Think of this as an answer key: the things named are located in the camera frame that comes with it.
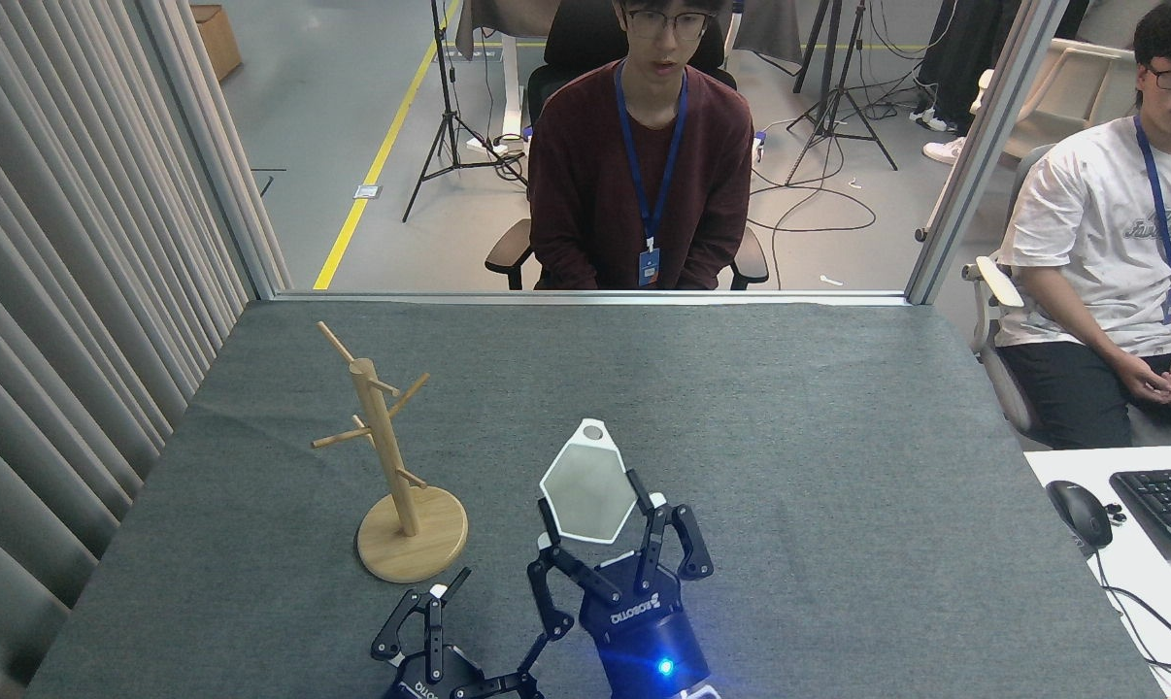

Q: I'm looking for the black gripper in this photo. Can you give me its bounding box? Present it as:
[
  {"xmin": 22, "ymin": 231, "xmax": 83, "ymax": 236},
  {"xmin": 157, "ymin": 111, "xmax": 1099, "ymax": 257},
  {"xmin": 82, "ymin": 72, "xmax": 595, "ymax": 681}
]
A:
[
  {"xmin": 372, "ymin": 568, "xmax": 559, "ymax": 699},
  {"xmin": 527, "ymin": 471, "xmax": 715, "ymax": 699}
]

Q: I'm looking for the white faceted cup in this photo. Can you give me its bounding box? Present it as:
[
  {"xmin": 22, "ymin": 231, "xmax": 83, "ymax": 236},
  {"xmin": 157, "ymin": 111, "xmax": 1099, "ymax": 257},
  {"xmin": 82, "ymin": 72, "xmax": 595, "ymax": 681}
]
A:
[{"xmin": 539, "ymin": 418, "xmax": 639, "ymax": 545}]

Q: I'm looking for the wooden cup rack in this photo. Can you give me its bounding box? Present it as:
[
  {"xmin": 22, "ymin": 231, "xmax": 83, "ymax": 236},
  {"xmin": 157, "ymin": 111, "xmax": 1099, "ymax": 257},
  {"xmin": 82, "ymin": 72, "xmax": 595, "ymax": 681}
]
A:
[{"xmin": 312, "ymin": 321, "xmax": 469, "ymax": 583}]

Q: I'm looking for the white person's right hand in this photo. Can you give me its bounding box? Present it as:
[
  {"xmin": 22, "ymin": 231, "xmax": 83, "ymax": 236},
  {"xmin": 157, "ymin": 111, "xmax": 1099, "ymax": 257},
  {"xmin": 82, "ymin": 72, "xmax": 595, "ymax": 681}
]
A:
[{"xmin": 1120, "ymin": 351, "xmax": 1171, "ymax": 405}]

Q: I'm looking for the person in dark red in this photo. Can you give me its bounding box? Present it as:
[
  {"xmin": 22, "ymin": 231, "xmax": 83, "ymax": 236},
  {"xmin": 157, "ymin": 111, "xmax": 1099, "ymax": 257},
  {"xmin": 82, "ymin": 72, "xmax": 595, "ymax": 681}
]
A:
[{"xmin": 527, "ymin": 0, "xmax": 754, "ymax": 290}]

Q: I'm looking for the grey office chair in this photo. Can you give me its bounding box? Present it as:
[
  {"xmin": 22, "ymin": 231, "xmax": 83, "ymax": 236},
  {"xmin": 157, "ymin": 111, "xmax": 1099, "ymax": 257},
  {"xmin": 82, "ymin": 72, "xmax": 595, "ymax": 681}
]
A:
[{"xmin": 964, "ymin": 146, "xmax": 1057, "ymax": 440}]

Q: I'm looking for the black computer mouse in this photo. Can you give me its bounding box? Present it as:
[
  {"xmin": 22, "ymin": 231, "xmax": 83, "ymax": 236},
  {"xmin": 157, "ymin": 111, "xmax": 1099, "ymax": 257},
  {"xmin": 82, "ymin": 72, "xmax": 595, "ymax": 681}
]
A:
[{"xmin": 1046, "ymin": 481, "xmax": 1115, "ymax": 550}]

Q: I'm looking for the white side desk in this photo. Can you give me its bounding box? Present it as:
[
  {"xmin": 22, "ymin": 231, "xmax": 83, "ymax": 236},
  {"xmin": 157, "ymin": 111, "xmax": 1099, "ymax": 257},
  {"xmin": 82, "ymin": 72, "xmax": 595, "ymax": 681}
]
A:
[{"xmin": 1022, "ymin": 445, "xmax": 1171, "ymax": 699}]

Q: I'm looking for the black office chair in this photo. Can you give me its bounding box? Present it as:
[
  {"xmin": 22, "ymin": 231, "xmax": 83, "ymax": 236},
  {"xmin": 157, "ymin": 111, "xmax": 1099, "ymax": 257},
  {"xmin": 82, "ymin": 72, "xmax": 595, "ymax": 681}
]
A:
[{"xmin": 485, "ymin": 0, "xmax": 770, "ymax": 292}]

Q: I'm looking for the black keyboard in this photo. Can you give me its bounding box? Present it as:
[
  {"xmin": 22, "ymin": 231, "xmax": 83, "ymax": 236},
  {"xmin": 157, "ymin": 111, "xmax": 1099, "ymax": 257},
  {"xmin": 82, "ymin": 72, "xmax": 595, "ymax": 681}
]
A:
[{"xmin": 1110, "ymin": 467, "xmax": 1171, "ymax": 561}]

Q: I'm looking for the beige pleated curtain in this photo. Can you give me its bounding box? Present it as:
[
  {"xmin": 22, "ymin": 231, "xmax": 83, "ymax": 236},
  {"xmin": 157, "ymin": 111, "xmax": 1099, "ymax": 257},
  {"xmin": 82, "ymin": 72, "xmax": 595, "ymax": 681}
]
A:
[{"xmin": 0, "ymin": 0, "xmax": 295, "ymax": 699}]

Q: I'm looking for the person in white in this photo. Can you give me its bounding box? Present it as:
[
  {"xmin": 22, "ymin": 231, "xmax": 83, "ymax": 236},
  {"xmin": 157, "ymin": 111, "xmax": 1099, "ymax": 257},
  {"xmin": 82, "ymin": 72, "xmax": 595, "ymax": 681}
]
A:
[{"xmin": 993, "ymin": 0, "xmax": 1171, "ymax": 449}]

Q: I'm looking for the cardboard box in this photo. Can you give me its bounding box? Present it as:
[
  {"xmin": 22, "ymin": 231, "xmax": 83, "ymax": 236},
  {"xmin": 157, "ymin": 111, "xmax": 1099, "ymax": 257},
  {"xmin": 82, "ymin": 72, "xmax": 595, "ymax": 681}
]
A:
[{"xmin": 192, "ymin": 5, "xmax": 244, "ymax": 82}]

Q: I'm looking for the beige wooden chair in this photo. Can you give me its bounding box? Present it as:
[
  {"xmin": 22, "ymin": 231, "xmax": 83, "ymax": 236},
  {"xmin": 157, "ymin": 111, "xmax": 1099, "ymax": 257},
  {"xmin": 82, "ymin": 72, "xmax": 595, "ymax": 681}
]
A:
[{"xmin": 969, "ymin": 39, "xmax": 1135, "ymax": 161}]

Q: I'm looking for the blue lanyard with badge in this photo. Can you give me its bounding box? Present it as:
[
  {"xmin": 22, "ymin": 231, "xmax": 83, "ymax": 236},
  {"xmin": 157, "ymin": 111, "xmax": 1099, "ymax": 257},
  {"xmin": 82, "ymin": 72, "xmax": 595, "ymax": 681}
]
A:
[
  {"xmin": 1133, "ymin": 116, "xmax": 1171, "ymax": 326},
  {"xmin": 614, "ymin": 60, "xmax": 689, "ymax": 288}
]

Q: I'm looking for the black floor cable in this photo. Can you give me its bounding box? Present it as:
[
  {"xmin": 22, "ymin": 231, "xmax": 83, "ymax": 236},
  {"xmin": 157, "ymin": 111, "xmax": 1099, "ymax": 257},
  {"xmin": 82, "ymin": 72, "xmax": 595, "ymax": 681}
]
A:
[{"xmin": 749, "ymin": 126, "xmax": 880, "ymax": 290}]

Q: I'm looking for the black tripod with cables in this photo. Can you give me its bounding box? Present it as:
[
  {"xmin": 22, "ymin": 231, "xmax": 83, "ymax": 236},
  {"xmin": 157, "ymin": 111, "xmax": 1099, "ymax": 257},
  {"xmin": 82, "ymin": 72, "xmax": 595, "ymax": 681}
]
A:
[{"xmin": 403, "ymin": 0, "xmax": 533, "ymax": 224}]

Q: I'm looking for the black mouse cable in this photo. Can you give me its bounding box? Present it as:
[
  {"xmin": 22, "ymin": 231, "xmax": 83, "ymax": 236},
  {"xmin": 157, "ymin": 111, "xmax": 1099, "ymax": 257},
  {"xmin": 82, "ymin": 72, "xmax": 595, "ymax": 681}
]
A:
[{"xmin": 1090, "ymin": 546, "xmax": 1171, "ymax": 673}]

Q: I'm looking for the silver frame post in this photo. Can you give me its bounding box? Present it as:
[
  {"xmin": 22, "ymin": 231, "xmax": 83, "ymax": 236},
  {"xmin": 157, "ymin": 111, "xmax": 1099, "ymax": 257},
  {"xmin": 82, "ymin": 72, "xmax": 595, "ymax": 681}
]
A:
[
  {"xmin": 904, "ymin": 0, "xmax": 1072, "ymax": 307},
  {"xmin": 134, "ymin": 0, "xmax": 281, "ymax": 300}
]

